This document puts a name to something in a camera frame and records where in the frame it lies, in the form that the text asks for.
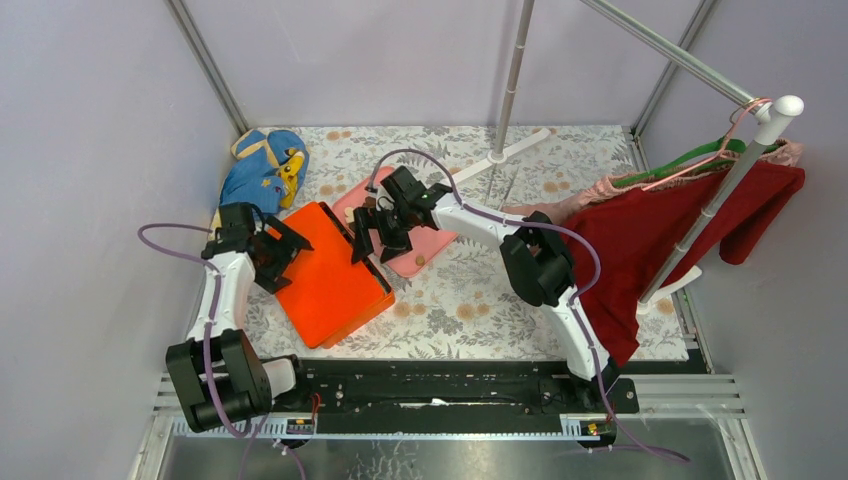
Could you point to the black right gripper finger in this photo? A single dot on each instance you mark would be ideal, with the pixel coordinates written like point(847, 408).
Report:
point(395, 245)
point(363, 224)

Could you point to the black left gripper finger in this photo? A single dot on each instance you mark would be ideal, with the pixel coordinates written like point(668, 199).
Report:
point(272, 281)
point(283, 239)

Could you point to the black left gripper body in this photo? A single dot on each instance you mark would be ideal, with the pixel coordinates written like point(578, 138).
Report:
point(262, 237)

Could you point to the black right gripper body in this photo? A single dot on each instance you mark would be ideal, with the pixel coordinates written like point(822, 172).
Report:
point(388, 219)

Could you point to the pink tray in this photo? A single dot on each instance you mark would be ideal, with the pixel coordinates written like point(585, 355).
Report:
point(359, 196)

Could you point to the orange box lid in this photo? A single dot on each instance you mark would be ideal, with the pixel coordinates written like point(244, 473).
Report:
point(329, 297)

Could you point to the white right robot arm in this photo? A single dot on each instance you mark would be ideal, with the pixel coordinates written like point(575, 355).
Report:
point(539, 265)

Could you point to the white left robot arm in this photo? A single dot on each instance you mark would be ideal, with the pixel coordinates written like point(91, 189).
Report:
point(219, 379)

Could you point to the blue plush toy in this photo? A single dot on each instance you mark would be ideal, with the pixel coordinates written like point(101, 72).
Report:
point(270, 168)

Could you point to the dark red garment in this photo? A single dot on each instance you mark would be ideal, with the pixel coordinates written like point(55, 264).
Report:
point(635, 233)

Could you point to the green hanger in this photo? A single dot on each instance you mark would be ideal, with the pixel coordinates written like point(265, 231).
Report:
point(781, 152)

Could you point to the pink garment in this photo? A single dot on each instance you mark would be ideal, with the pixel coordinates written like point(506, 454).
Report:
point(601, 191)

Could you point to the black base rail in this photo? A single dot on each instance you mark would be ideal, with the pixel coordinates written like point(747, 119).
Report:
point(460, 396)

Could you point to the pink wire hanger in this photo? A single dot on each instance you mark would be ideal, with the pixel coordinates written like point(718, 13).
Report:
point(717, 150)

